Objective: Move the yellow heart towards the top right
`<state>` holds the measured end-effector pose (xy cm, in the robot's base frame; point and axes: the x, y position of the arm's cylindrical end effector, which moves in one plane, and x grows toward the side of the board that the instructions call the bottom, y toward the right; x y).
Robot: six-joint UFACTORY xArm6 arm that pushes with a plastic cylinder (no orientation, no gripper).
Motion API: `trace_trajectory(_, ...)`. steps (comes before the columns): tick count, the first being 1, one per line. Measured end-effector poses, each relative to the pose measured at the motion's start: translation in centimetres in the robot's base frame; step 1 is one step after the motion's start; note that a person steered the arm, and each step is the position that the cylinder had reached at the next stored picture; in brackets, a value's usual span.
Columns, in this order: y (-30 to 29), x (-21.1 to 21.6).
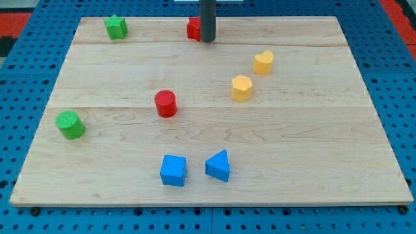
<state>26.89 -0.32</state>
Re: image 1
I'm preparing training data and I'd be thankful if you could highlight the blue triangle block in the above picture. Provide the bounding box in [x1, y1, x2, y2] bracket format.
[205, 149, 230, 182]

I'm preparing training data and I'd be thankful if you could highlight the red star block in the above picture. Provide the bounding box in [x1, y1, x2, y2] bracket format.
[187, 16, 201, 42]

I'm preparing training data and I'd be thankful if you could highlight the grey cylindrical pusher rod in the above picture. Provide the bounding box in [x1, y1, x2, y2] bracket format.
[199, 0, 216, 42]

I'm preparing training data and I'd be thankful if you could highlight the red cylinder block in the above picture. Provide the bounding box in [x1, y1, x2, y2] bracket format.
[154, 90, 177, 118]

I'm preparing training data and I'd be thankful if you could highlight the blue cube block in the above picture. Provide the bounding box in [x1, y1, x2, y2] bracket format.
[159, 155, 187, 187]

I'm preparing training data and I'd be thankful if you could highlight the green cylinder block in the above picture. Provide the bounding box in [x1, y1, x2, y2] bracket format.
[55, 110, 85, 140]

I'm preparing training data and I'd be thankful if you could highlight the yellow hexagon block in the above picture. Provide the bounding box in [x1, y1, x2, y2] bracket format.
[231, 75, 252, 102]

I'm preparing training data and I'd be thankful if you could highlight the light wooden board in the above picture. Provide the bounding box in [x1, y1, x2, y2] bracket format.
[10, 16, 413, 207]

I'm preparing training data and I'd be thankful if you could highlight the yellow heart block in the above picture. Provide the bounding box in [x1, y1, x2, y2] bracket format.
[253, 51, 274, 75]

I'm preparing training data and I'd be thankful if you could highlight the green star block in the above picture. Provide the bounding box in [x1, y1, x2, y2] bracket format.
[104, 15, 128, 40]

